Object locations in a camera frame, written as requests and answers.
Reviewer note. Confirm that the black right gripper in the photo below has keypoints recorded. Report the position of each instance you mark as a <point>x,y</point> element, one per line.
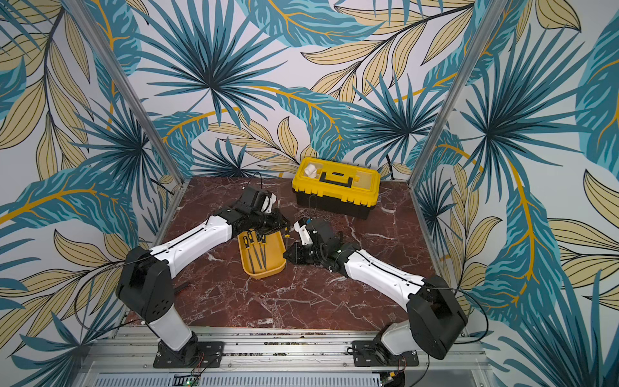
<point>300,249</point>

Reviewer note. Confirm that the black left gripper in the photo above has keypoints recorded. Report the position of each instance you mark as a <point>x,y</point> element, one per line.
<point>279,223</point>

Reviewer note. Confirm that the yellow plastic tray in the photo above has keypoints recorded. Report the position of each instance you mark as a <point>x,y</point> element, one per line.
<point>274,248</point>

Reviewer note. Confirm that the black screwdriver in tray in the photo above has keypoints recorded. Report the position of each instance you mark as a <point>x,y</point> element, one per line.
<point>247,244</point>

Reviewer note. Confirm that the aluminium corner post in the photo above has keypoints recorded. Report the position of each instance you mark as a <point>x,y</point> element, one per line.
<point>96,38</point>
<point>479,41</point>

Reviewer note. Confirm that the black file tool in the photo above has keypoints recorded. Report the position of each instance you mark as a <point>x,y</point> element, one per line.
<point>261,253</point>

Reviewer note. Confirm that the yellow and black toolbox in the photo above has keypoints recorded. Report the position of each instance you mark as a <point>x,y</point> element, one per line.
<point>338,188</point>

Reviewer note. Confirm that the white roll in toolbox lid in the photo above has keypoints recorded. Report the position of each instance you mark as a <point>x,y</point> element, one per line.
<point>311,171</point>

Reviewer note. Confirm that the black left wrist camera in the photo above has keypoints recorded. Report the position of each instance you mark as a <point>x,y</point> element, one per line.
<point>256,201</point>

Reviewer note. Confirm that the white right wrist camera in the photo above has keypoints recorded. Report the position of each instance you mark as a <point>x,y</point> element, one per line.
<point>300,228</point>

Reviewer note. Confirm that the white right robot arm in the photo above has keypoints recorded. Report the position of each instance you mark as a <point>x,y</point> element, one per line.
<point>435,319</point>

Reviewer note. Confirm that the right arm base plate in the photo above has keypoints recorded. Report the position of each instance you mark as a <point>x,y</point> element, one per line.
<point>370,353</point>

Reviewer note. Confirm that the left aluminium corner post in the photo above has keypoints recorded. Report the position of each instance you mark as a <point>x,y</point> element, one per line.
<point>96,38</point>

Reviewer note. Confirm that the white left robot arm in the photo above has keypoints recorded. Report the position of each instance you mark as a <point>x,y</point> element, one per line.
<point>145,285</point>

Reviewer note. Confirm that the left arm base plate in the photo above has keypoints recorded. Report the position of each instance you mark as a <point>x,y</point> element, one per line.
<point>195,354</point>

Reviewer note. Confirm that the right aluminium corner post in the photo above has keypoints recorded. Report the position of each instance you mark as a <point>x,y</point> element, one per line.
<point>479,41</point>

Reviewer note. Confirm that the aluminium front rail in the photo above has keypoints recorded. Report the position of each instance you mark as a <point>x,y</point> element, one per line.
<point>276,357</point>

